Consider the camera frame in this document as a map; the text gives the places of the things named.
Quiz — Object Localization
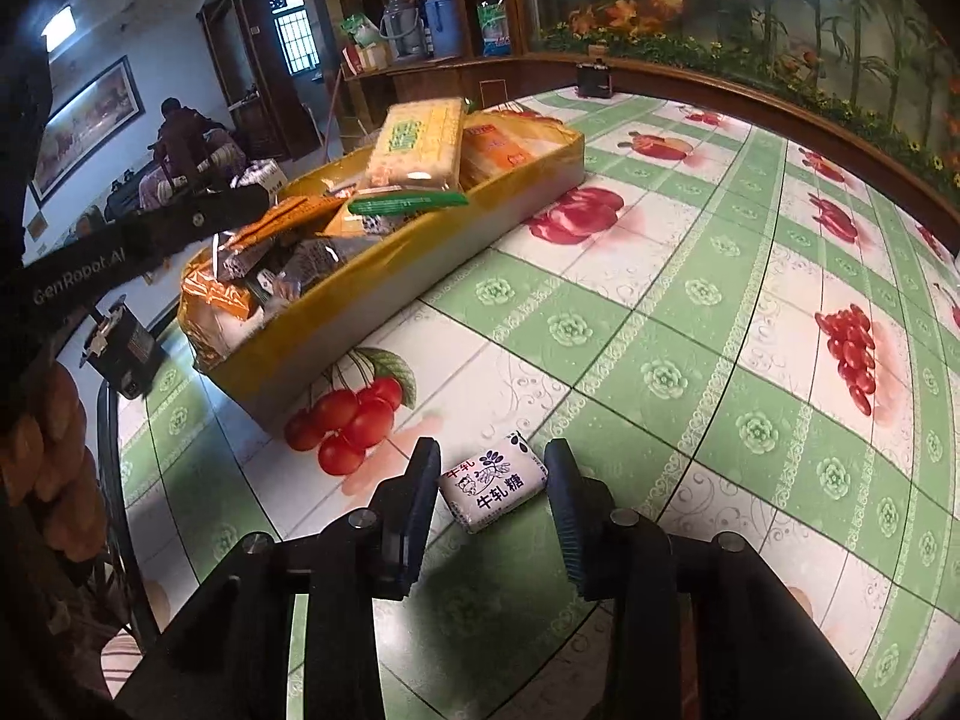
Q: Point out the framed wall painting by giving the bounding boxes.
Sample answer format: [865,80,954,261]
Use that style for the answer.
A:
[30,56,144,204]

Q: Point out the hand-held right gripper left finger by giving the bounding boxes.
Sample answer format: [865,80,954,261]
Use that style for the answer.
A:
[112,437,443,720]

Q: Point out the orange snack packet round logo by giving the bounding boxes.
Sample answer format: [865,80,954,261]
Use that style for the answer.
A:
[182,270,254,320]

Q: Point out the orange striped snack packet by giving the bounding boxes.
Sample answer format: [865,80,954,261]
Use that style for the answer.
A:
[225,195,335,251]

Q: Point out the yellow taped foam box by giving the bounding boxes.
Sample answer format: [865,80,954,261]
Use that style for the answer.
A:
[180,116,587,433]

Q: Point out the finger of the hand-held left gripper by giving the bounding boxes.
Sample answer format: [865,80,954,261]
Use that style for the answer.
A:
[124,184,272,271]
[150,136,230,193]

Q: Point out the white light fixture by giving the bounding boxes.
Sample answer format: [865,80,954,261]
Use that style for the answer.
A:
[41,6,77,47]

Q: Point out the clear packet dark snacks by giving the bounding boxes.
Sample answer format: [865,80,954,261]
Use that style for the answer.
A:
[271,238,350,302]

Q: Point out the person's left hand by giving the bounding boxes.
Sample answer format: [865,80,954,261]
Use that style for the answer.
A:
[0,366,107,565]

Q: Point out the orange cracker packet red label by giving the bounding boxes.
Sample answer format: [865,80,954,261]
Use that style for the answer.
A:
[459,120,543,189]

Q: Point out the blue thermos flask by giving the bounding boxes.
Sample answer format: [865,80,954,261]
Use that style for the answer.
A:
[422,0,463,59]

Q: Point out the white candy packet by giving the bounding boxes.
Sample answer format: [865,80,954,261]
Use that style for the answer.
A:
[237,157,290,201]
[439,431,551,536]

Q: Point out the black metal chair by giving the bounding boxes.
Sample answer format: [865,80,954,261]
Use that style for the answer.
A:
[96,382,159,698]

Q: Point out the red white carton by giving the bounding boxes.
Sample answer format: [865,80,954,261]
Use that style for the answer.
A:
[343,43,395,75]

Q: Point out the barred window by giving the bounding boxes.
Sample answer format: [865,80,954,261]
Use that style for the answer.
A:
[271,0,320,77]

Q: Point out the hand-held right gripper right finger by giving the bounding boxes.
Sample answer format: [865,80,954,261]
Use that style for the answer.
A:
[543,438,883,720]

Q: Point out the clear cracker sleeve green ends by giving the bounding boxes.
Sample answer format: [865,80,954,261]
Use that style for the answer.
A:
[349,96,470,215]

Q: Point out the glass floral display panel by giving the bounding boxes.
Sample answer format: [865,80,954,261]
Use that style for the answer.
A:
[517,0,960,190]

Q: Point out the dark ink bottle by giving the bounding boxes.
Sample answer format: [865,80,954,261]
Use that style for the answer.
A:
[576,56,615,101]

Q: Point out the dark foil snack packet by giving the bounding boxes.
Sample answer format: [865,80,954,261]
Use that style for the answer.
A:
[212,240,266,287]

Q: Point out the brown wooden cabinet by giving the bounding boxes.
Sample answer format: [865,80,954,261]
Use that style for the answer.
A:
[330,0,960,257]

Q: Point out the green white bag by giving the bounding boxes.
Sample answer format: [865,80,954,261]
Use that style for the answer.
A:
[341,15,392,50]

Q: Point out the grey thermos jug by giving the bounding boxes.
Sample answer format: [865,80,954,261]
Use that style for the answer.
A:
[379,0,425,58]

